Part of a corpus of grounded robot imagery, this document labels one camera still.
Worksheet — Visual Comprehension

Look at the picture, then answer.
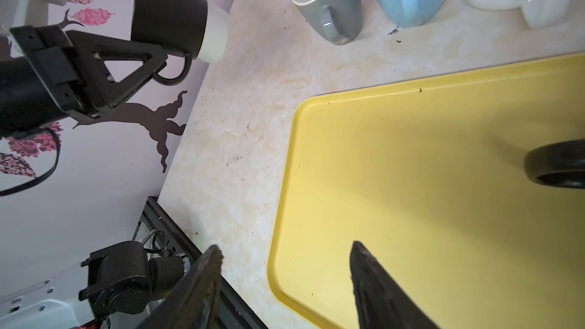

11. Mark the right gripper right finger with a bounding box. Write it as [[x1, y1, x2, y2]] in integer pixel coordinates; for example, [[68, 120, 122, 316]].
[[350, 241, 438, 329]]

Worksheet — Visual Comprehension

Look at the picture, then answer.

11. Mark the black mug white base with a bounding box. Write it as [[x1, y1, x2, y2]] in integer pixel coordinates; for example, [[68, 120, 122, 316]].
[[130, 0, 229, 86]]

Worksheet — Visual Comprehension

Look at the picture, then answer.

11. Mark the yellow plastic tray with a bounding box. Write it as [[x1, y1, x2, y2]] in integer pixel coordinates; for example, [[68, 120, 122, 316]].
[[267, 54, 584, 328]]

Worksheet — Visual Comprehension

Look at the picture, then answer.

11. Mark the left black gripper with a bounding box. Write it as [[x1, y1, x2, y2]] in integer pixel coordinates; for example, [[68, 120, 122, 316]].
[[9, 25, 168, 121]]

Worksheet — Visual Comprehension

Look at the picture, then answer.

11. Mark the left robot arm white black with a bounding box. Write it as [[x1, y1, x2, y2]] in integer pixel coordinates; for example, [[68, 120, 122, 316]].
[[1, 25, 168, 138]]

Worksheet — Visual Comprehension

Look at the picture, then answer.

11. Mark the grey mug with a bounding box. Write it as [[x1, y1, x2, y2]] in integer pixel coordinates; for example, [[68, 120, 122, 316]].
[[292, 0, 363, 46]]

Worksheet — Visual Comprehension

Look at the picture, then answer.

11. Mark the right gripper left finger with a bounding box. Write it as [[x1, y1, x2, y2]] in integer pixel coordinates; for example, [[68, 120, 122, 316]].
[[139, 245, 223, 329]]

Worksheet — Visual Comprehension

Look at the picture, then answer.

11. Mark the all black mug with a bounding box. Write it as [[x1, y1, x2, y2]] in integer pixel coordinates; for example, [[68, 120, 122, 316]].
[[523, 140, 585, 189]]

